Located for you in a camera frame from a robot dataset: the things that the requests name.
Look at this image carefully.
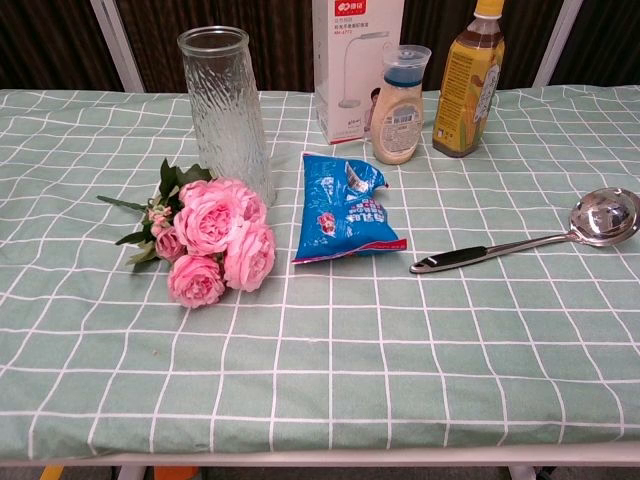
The steel ladle black handle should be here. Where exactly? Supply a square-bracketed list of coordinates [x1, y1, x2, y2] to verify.
[409, 187, 640, 275]

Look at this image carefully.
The small grey-lidded jar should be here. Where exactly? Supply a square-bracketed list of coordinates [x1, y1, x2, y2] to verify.
[369, 44, 433, 166]

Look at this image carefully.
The blue snack bag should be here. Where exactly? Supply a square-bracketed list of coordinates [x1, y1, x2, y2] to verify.
[291, 152, 408, 266]

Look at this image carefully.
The clear drinking glass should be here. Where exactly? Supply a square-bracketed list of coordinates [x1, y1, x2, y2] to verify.
[176, 26, 278, 207]

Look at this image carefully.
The green checked tablecloth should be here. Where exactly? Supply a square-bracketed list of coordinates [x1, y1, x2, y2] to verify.
[0, 84, 640, 462]

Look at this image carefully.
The white partition frame post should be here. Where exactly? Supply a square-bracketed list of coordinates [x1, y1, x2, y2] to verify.
[89, 0, 147, 94]
[530, 0, 584, 88]

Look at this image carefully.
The pink artificial rose bouquet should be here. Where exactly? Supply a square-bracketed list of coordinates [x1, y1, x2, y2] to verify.
[96, 158, 278, 310]

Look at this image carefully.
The yellow label tea bottle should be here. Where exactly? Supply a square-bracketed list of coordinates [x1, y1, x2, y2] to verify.
[432, 0, 506, 159]

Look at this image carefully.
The white desk lamp box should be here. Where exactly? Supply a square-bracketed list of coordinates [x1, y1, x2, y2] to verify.
[312, 0, 406, 146]

